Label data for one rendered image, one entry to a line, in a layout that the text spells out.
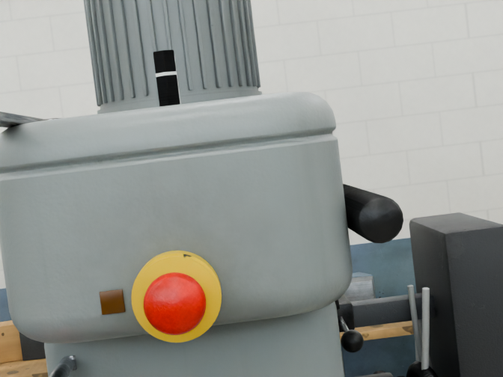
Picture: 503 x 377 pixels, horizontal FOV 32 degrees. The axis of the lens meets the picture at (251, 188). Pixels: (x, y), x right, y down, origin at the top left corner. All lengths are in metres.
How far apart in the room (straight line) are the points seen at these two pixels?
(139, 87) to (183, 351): 0.37
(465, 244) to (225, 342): 0.43
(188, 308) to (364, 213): 0.16
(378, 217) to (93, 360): 0.25
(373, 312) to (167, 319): 0.61
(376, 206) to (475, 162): 4.60
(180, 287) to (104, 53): 0.51
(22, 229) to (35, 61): 4.53
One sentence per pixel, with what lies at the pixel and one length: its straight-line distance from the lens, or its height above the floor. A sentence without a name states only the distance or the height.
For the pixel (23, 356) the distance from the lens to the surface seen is 4.74.
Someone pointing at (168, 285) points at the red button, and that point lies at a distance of 0.56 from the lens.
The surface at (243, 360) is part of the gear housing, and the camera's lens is 0.72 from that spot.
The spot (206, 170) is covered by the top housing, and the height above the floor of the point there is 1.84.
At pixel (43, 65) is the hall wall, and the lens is 5.14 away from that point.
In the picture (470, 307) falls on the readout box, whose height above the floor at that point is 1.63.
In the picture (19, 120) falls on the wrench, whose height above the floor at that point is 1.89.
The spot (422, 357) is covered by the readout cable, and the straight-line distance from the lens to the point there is 1.13.
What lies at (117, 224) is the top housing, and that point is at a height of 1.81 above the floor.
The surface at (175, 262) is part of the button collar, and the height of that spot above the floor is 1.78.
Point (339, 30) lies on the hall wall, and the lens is 5.11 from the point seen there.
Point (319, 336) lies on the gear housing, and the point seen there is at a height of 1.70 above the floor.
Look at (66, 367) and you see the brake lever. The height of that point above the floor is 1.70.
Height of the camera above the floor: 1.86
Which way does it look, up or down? 3 degrees down
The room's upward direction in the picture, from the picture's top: 7 degrees counter-clockwise
